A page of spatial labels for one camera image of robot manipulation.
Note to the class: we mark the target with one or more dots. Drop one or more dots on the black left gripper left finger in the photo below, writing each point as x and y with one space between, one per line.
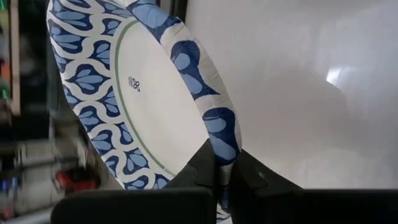
140 207

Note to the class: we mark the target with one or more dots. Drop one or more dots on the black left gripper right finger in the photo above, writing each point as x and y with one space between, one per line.
295 207

